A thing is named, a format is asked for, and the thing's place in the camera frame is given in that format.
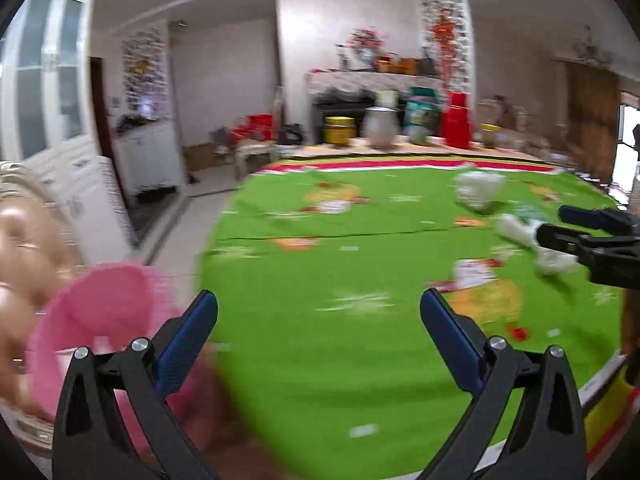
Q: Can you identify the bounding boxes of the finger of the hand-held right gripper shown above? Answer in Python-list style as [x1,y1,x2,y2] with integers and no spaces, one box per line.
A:
[558,205,640,236]
[535,224,640,266]

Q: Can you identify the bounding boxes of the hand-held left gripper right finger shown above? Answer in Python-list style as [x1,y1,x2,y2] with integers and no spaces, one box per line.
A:
[420,287,586,480]

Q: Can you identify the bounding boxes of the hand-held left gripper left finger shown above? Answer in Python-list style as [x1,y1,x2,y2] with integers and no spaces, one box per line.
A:
[52,290,221,480]

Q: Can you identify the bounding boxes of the white tissue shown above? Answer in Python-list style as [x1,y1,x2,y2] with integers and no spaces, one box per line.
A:
[496,214,581,277]

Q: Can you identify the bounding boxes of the pink plastic basket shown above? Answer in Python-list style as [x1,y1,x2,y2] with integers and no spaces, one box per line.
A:
[26,265,201,451]

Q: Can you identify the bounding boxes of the white printed paper cup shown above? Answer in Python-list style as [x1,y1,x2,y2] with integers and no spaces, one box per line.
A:
[454,171,503,211]

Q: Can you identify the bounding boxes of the brown wooden door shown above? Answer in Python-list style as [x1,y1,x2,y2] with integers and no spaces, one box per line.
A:
[565,60,621,181]

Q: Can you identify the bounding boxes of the green printed tablecloth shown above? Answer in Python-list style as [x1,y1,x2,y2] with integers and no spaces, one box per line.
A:
[200,145,640,476]

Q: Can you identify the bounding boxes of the white ribbed panel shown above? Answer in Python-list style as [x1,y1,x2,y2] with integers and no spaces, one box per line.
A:
[97,156,138,248]

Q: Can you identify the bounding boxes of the red thermos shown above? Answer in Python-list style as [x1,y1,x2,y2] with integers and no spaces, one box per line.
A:
[442,91,473,148]

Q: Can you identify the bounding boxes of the beige leather ornate chair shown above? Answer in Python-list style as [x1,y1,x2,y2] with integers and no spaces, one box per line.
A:
[0,160,101,461]

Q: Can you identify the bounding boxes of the low white cabinet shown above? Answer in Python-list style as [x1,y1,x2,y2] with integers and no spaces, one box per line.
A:
[117,120,183,193]

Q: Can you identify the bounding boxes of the green snack bag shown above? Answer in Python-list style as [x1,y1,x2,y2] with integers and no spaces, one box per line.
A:
[404,87,441,146]

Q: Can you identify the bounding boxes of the small cream chair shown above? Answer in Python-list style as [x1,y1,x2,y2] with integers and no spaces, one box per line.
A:
[235,142,276,181]

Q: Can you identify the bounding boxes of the white ceramic jug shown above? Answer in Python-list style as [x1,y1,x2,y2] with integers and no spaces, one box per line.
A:
[362,106,401,149]

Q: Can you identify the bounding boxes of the red gift boxes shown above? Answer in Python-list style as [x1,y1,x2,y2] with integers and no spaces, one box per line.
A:
[231,114,276,143]

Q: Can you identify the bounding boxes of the red hanging decoration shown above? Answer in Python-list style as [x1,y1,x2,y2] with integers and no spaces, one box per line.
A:
[432,12,458,76]

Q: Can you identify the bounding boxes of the white lattice screen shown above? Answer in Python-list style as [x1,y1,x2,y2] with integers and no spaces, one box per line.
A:
[120,27,168,116]
[420,0,473,81]

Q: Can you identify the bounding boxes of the yellow jar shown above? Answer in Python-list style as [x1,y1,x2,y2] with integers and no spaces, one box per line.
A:
[324,116,357,147]

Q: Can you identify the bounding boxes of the black piano with lace cloth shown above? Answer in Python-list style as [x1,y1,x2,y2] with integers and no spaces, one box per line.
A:
[306,71,446,143]

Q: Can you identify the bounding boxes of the flower vase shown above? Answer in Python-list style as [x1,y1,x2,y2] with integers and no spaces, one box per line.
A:
[348,28,383,68]

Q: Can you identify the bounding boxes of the white glass-door cabinet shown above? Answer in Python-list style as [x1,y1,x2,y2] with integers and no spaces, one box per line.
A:
[0,0,136,256]

